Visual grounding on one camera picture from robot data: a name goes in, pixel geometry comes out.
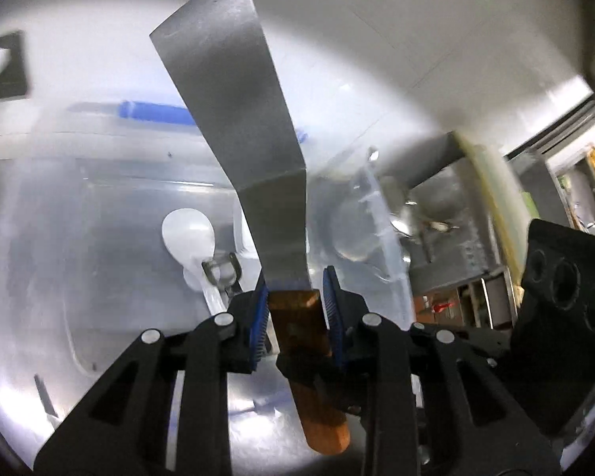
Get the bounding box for white rice paddle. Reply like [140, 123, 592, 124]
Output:
[161, 207, 229, 315]

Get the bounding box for stainless steel appliance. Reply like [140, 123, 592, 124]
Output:
[407, 129, 526, 308]

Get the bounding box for dark wall socket panel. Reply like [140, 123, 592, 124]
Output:
[0, 31, 35, 105]

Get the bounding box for wooden handled metal spatula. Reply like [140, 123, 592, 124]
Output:
[150, 0, 350, 456]

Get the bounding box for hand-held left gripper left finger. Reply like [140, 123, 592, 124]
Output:
[34, 278, 273, 476]

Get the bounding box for clear storage box blue handles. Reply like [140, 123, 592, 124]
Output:
[0, 99, 413, 457]

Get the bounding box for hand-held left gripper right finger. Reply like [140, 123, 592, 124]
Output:
[323, 266, 562, 476]

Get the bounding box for cream plastic strips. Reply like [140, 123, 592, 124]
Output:
[453, 131, 531, 278]

